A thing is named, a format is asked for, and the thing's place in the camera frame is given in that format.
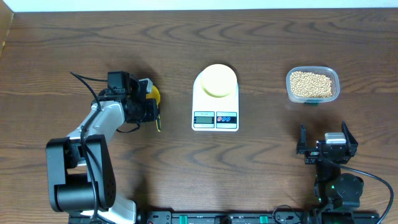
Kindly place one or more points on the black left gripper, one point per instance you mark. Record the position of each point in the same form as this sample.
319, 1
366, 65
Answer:
152, 110

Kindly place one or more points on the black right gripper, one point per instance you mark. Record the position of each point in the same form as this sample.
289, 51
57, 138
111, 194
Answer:
312, 152

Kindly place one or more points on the yellow measuring scoop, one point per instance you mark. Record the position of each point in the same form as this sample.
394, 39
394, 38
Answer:
155, 95

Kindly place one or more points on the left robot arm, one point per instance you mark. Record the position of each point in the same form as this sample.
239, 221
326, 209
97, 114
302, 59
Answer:
81, 180

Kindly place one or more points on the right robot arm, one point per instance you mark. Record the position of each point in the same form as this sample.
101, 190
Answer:
338, 193

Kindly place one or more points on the white kitchen scale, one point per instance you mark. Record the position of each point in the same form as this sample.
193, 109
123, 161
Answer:
214, 114

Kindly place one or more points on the yellow bowl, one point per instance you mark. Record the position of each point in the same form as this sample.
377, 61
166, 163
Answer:
218, 81

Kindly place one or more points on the green tape label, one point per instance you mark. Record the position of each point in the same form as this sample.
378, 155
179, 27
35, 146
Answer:
312, 103

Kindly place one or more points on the clear plastic container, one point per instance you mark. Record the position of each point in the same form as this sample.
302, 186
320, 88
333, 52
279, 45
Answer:
335, 84

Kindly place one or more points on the soybeans in container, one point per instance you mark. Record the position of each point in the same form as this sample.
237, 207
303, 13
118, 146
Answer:
310, 85

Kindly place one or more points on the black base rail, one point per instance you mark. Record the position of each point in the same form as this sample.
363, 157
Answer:
279, 216

